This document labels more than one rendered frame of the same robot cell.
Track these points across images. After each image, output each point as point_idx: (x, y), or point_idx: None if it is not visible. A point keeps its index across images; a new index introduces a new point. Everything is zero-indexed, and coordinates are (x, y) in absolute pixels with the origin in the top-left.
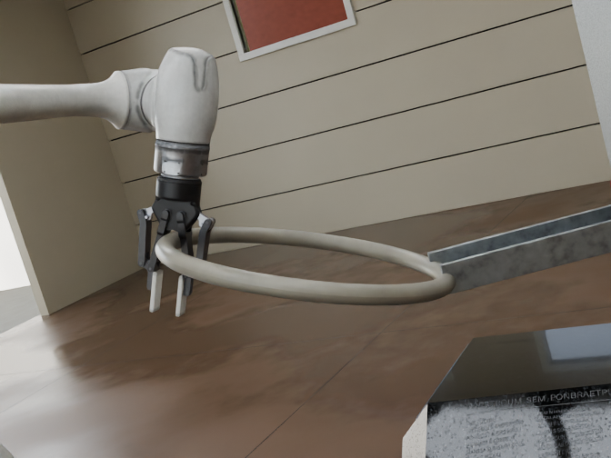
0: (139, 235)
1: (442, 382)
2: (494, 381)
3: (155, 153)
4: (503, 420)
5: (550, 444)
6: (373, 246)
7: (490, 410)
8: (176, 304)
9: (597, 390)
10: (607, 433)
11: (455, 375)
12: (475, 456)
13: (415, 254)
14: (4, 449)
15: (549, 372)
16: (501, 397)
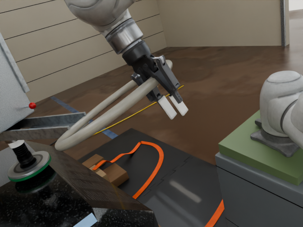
0: (170, 69)
1: (70, 224)
2: (64, 206)
3: (136, 25)
4: (86, 193)
5: (88, 187)
6: (61, 141)
7: (84, 195)
8: (173, 108)
9: (64, 178)
10: (77, 179)
11: (61, 225)
12: (103, 199)
13: (63, 134)
14: (263, 87)
15: (52, 197)
16: (77, 192)
